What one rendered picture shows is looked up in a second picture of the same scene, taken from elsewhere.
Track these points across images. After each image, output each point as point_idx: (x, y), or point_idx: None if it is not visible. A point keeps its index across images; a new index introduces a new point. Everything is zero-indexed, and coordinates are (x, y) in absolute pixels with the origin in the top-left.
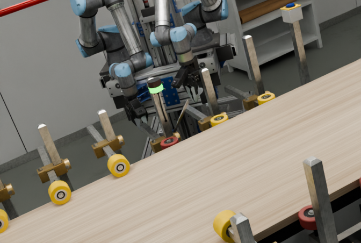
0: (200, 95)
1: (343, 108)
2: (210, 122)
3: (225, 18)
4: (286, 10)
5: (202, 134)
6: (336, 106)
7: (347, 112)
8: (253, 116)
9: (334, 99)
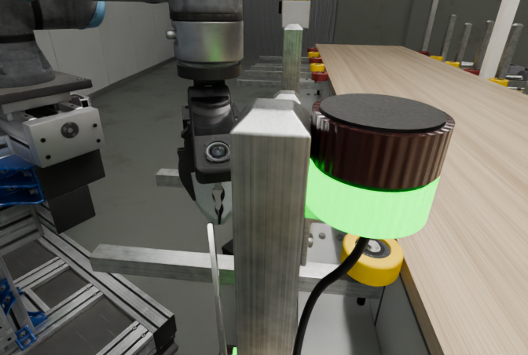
0: (53, 214)
1: (505, 152)
2: (372, 269)
3: (100, 23)
4: (300, 0)
5: (460, 334)
6: (488, 151)
7: (526, 155)
8: (430, 209)
9: (454, 144)
